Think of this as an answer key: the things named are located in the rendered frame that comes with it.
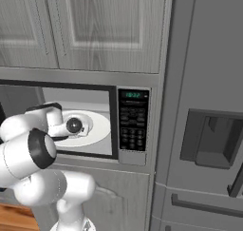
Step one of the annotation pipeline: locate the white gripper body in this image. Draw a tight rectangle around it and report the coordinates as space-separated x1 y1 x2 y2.
82 117 95 137

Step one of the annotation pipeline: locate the white microwave turntable plate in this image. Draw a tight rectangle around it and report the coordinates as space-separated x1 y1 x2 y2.
52 109 112 148

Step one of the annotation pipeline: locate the black and silver microwave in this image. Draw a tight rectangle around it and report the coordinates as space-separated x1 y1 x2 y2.
0 79 153 167

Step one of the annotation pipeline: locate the grey microwave door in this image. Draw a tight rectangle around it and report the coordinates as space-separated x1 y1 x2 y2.
0 84 46 124

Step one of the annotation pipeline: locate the arched grey wood cupboard door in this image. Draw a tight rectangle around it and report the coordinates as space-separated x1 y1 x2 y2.
30 164 152 231

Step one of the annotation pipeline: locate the wide grey wood cupboard door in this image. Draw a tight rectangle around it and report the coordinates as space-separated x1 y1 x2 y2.
45 0 169 75

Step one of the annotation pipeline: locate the narrow grey wood cupboard door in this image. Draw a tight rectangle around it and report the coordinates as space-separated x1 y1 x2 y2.
0 0 60 69

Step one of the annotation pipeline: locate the grey fridge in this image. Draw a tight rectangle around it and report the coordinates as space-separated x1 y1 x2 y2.
149 0 243 231

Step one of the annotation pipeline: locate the long dark fridge drawer handle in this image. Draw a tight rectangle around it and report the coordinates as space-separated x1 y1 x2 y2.
171 193 243 219

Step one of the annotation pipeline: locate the short dark fridge door handle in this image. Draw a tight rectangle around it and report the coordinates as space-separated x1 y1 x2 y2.
226 164 243 199

